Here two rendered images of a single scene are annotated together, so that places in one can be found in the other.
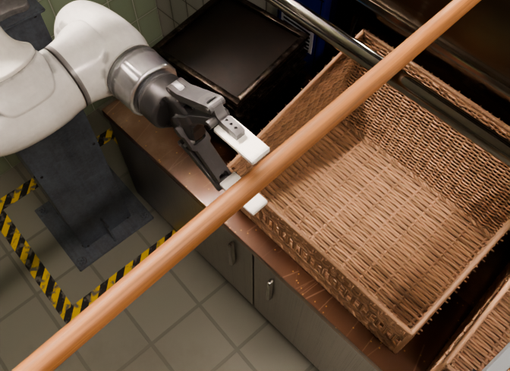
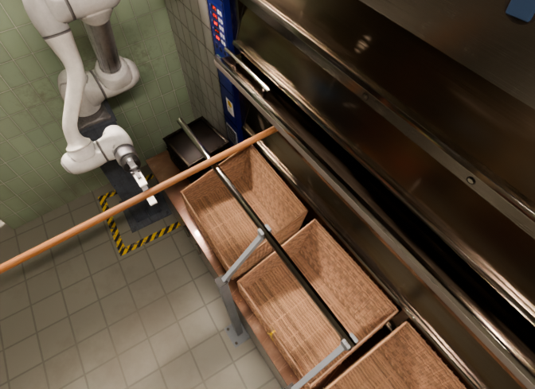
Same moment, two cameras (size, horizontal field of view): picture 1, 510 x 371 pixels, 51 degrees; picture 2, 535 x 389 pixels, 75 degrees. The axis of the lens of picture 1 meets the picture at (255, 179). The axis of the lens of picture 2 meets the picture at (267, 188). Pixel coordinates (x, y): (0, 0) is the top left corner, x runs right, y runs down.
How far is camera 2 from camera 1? 89 cm
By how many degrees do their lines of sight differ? 7
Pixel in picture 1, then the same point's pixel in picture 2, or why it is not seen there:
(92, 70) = (108, 149)
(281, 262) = (198, 235)
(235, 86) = (191, 158)
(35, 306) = (108, 245)
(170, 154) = not seen: hidden behind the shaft
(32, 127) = (85, 166)
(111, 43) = (116, 141)
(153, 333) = (157, 266)
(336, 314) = (213, 260)
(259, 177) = (148, 192)
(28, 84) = (84, 152)
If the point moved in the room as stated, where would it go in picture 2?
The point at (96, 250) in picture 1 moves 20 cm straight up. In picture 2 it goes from (142, 224) to (133, 211)
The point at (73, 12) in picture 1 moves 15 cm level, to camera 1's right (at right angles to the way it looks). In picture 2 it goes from (108, 130) to (140, 134)
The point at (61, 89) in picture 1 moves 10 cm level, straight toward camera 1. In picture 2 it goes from (97, 155) to (98, 173)
